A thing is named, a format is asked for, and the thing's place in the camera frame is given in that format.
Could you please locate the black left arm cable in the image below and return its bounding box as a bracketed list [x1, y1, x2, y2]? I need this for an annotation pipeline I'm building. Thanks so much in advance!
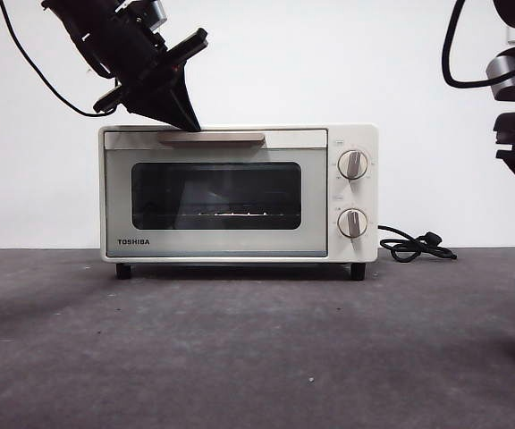
[0, 0, 103, 119]

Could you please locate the metal wire oven rack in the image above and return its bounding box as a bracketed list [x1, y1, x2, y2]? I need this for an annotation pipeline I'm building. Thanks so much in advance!
[174, 210, 285, 218]

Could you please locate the glass oven door with handle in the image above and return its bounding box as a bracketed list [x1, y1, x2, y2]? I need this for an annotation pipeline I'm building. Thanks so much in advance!
[103, 129, 329, 258]

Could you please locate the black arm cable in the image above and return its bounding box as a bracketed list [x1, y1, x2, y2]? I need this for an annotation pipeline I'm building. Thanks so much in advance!
[0, 0, 103, 119]
[443, 0, 498, 88]

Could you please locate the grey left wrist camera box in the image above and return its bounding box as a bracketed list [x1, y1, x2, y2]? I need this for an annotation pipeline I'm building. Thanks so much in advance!
[143, 0, 170, 30]

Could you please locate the cream oven knob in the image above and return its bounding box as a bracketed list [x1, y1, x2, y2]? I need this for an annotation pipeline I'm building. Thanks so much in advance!
[337, 207, 369, 240]
[337, 149, 370, 181]

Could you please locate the cream Toshiba toaster oven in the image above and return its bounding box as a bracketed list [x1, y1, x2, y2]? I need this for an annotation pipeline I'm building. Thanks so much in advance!
[97, 122, 379, 282]

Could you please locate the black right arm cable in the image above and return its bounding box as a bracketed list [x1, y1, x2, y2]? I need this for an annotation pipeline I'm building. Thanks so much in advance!
[443, 0, 498, 88]

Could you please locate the black oven power cable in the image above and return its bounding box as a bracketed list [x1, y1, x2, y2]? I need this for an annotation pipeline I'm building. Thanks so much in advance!
[376, 223, 458, 264]

